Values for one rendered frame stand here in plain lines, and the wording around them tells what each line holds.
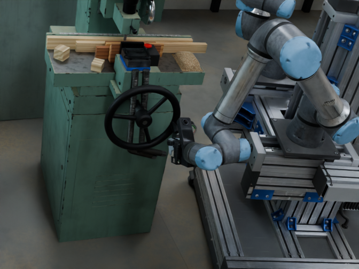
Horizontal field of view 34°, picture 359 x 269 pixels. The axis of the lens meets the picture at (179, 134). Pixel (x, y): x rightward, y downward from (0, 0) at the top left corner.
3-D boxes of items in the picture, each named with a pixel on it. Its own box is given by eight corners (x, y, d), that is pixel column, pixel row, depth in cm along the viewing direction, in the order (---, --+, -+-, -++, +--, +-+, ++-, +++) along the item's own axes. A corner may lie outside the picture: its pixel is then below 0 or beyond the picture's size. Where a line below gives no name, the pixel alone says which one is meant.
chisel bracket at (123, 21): (120, 38, 222) (123, 18, 217) (111, 21, 233) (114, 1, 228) (138, 38, 225) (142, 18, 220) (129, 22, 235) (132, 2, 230)
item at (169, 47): (76, 52, 224) (76, 42, 222) (75, 49, 226) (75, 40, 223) (205, 53, 245) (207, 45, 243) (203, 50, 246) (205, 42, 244)
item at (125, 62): (126, 70, 208) (128, 57, 205) (118, 55, 216) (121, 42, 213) (160, 70, 213) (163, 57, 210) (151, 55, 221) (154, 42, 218)
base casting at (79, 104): (70, 115, 223) (72, 95, 217) (47, 42, 265) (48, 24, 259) (179, 111, 239) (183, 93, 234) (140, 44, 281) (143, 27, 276)
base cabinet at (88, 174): (57, 243, 263) (70, 116, 222) (38, 162, 305) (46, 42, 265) (150, 232, 280) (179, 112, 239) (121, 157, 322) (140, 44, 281)
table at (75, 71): (56, 101, 205) (57, 87, 202) (43, 58, 228) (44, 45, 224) (211, 97, 228) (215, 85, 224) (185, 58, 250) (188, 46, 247)
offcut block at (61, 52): (62, 61, 217) (63, 52, 214) (53, 57, 217) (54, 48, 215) (69, 57, 220) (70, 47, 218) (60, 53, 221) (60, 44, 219)
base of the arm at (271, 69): (281, 63, 269) (288, 45, 264) (291, 80, 257) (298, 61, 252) (251, 60, 266) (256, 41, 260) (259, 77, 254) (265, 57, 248)
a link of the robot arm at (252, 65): (259, 1, 181) (190, 126, 203) (276, 17, 174) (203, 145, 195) (285, 11, 188) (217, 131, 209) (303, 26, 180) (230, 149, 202)
